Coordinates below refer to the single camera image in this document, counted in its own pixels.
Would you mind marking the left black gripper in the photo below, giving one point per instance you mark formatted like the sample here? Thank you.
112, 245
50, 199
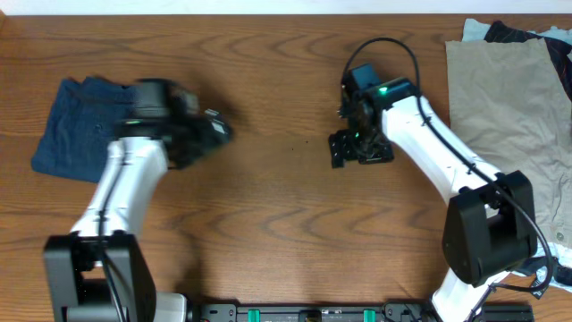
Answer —
211, 139

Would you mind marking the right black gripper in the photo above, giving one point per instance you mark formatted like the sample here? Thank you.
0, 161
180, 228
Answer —
343, 149

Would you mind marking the dark blue denim shorts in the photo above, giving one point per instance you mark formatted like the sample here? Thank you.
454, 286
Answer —
79, 128

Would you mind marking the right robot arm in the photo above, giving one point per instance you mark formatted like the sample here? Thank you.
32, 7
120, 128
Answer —
489, 227

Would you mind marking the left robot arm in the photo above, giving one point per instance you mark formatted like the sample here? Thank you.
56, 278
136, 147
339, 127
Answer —
97, 271

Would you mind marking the light blue garment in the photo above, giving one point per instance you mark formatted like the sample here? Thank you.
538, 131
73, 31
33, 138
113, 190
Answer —
474, 30

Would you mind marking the beige khaki shorts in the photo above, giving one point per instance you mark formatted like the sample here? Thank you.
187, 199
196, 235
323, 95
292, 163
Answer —
508, 105

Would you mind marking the black mounting rail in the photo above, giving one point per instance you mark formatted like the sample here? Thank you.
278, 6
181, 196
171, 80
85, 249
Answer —
389, 312

